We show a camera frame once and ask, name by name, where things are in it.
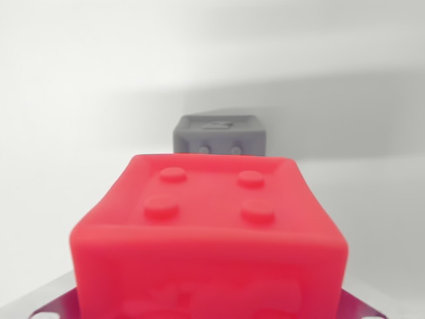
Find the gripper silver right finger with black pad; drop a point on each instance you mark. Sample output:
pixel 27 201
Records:
pixel 360 307

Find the red studded cube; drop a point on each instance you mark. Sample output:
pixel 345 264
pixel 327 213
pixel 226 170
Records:
pixel 209 242

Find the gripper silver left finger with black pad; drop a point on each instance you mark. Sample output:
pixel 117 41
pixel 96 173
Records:
pixel 54 302

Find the gray studded cube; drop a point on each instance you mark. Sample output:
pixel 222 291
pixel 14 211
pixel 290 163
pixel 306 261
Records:
pixel 219 136

